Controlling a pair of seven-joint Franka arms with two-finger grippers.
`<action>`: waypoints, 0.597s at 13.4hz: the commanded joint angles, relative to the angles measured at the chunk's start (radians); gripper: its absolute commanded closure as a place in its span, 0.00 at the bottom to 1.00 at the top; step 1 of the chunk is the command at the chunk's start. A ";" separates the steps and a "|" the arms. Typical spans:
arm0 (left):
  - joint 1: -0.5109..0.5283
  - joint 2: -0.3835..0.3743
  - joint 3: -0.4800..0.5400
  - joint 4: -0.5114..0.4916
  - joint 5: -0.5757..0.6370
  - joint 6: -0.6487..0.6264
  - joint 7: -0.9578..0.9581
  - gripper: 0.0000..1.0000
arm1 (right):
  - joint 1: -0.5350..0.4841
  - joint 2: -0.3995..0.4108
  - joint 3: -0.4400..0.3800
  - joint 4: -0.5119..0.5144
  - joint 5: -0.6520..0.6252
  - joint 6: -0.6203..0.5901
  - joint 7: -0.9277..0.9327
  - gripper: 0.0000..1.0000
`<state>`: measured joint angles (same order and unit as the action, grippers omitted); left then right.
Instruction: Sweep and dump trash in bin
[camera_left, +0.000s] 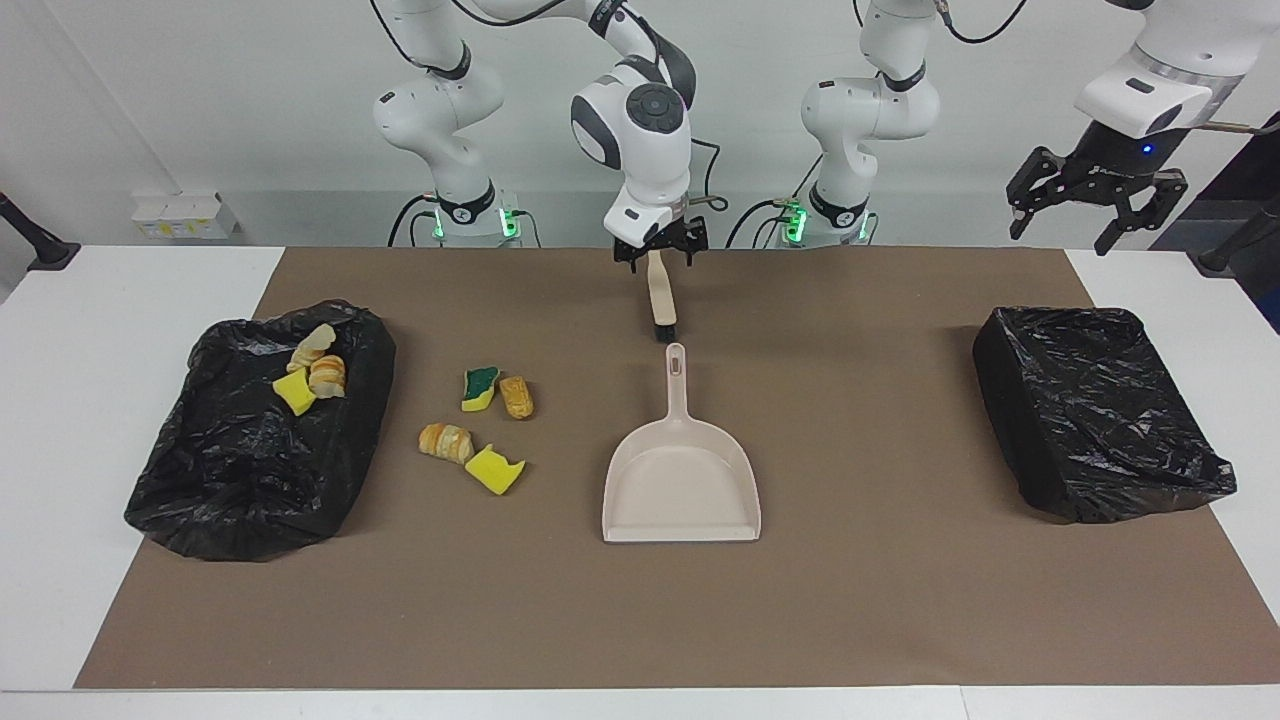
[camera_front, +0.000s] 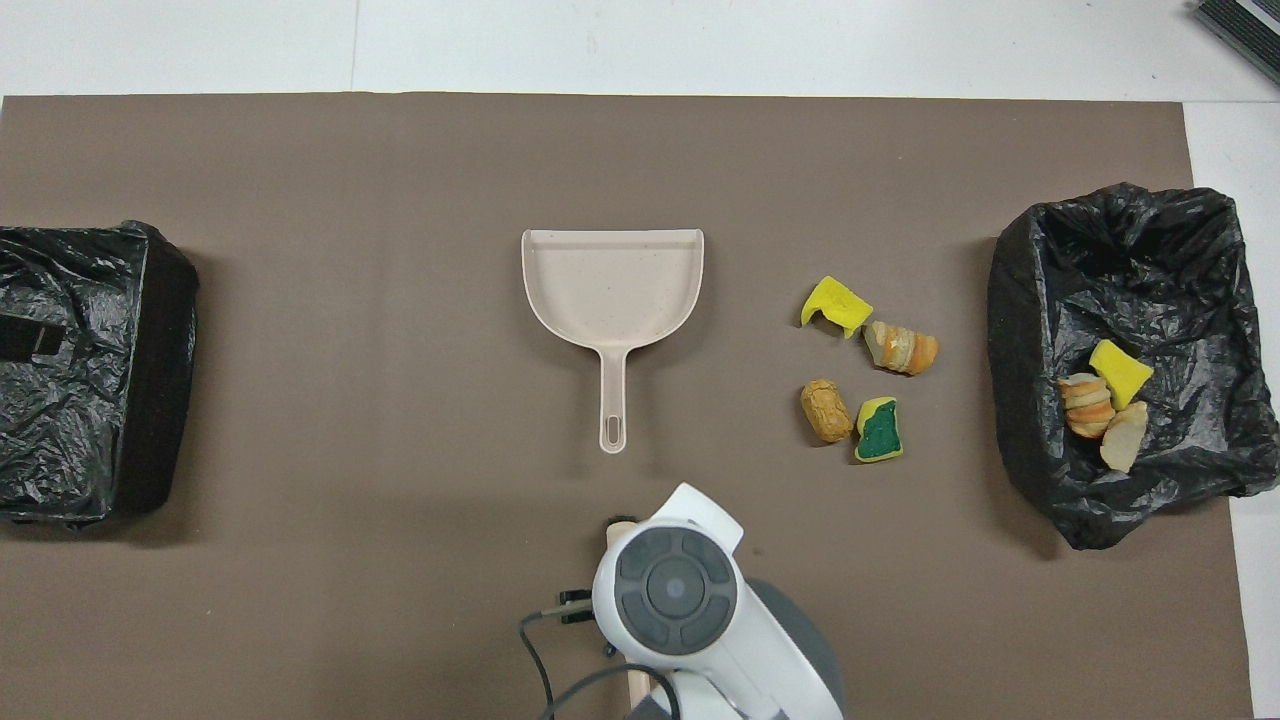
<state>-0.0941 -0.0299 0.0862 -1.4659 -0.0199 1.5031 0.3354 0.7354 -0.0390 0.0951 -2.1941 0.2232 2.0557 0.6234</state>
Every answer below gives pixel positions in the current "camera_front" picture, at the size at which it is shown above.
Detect beige hand brush black bristles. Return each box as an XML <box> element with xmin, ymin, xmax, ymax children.
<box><xmin>604</xmin><ymin>514</ymin><xmax>656</xmax><ymax>720</ymax></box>

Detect brown bread roll piece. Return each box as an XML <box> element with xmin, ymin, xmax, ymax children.
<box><xmin>800</xmin><ymin>378</ymin><xmax>854</xmax><ymax>444</ymax></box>

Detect beige plastic dustpan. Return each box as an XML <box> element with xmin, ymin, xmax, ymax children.
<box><xmin>521</xmin><ymin>229</ymin><xmax>705</xmax><ymax>454</ymax></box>

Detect green yellow sponge piece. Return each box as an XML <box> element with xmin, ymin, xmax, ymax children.
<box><xmin>854</xmin><ymin>396</ymin><xmax>905</xmax><ymax>463</ymax></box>

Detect notched yellow sponge piece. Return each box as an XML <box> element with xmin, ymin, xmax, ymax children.
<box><xmin>800</xmin><ymin>276</ymin><xmax>874</xmax><ymax>339</ymax></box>

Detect striped croissant piece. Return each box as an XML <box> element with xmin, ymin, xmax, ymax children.
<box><xmin>1057</xmin><ymin>373</ymin><xmax>1116</xmax><ymax>439</ymax></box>
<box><xmin>864</xmin><ymin>320</ymin><xmax>940</xmax><ymax>376</ymax></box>

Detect pale bread piece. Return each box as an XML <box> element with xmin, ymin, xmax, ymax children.
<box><xmin>1100</xmin><ymin>400</ymin><xmax>1149</xmax><ymax>473</ymax></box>

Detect black bag lined trash bin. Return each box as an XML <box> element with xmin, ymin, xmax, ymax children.
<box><xmin>988</xmin><ymin>182</ymin><xmax>1280</xmax><ymax>550</ymax></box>
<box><xmin>0</xmin><ymin>221</ymin><xmax>199</xmax><ymax>526</ymax></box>

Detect brown table mat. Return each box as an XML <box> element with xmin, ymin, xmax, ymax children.
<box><xmin>0</xmin><ymin>93</ymin><xmax>1254</xmax><ymax>720</ymax></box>

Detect dark ribbed panel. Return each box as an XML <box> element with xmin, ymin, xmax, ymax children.
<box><xmin>1188</xmin><ymin>0</ymin><xmax>1280</xmax><ymax>86</ymax></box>

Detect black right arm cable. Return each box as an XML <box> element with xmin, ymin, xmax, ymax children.
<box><xmin>519</xmin><ymin>597</ymin><xmax>683</xmax><ymax>720</ymax></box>

